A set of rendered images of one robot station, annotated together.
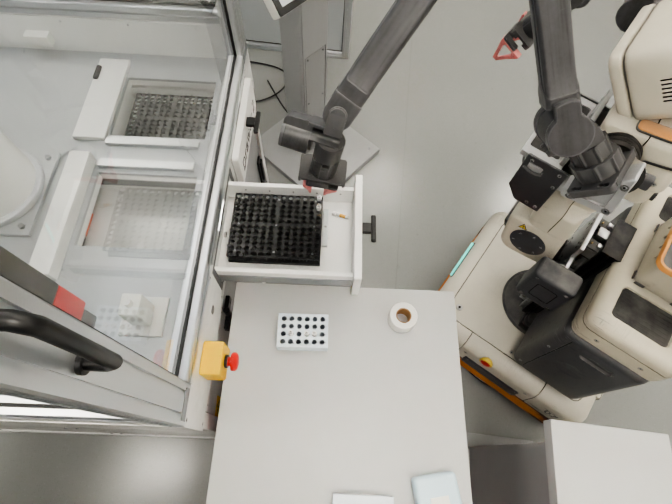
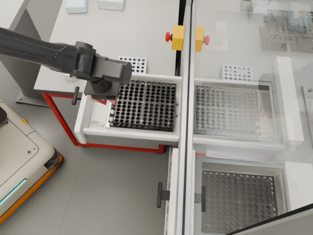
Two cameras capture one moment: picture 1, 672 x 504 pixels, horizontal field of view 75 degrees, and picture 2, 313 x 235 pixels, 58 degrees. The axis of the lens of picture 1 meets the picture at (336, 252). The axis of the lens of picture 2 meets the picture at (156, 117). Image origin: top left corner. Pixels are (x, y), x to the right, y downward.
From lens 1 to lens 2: 1.03 m
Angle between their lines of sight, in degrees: 52
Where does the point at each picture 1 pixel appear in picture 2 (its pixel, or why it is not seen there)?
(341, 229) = (98, 114)
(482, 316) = (15, 145)
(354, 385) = (106, 46)
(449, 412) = (59, 33)
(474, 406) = (41, 120)
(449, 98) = not seen: outside the picture
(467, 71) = not seen: outside the picture
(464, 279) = (17, 172)
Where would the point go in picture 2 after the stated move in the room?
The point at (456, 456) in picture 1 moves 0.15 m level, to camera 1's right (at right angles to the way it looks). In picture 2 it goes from (62, 18) to (31, 15)
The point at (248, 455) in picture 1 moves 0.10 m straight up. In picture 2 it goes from (161, 24) to (161, 7)
